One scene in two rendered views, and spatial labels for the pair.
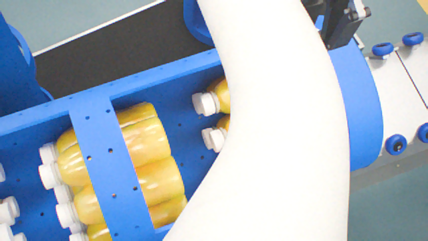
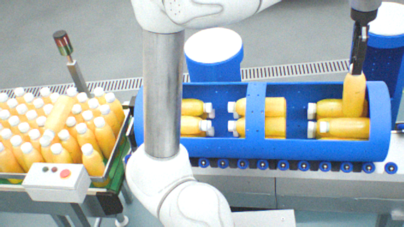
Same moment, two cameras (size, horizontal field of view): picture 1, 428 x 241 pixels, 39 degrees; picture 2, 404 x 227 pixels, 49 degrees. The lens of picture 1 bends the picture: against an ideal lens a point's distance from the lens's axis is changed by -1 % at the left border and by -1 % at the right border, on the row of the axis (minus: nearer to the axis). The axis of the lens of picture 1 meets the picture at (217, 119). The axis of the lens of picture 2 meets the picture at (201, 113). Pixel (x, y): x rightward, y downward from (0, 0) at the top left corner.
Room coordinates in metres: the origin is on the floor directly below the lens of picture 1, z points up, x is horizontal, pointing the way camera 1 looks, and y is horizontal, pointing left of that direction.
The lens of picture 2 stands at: (-0.69, -0.51, 2.27)
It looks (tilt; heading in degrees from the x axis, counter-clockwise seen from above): 43 degrees down; 44
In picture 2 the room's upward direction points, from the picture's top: 11 degrees counter-clockwise
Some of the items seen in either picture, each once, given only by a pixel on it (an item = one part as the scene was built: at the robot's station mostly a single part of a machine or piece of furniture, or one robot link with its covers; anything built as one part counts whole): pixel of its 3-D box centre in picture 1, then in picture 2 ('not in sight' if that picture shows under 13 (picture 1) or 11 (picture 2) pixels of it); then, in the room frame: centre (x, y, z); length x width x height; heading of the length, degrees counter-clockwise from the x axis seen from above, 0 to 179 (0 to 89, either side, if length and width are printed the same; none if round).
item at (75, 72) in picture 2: not in sight; (104, 142); (0.18, 1.12, 0.55); 0.04 x 0.04 x 1.10; 28
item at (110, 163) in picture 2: not in sight; (118, 140); (0.01, 0.68, 0.96); 0.40 x 0.01 x 0.03; 28
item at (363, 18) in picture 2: not in sight; (362, 18); (0.45, -0.12, 1.51); 0.08 x 0.07 x 0.09; 28
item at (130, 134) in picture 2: not in sight; (135, 136); (0.05, 0.61, 0.99); 0.10 x 0.02 x 0.12; 28
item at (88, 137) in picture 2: not in sight; (89, 145); (-0.09, 0.74, 0.99); 0.07 x 0.07 x 0.19
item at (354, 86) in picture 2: not in sight; (353, 92); (0.45, -0.12, 1.22); 0.07 x 0.07 x 0.19
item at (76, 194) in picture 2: not in sight; (57, 182); (-0.30, 0.65, 1.05); 0.20 x 0.10 x 0.10; 118
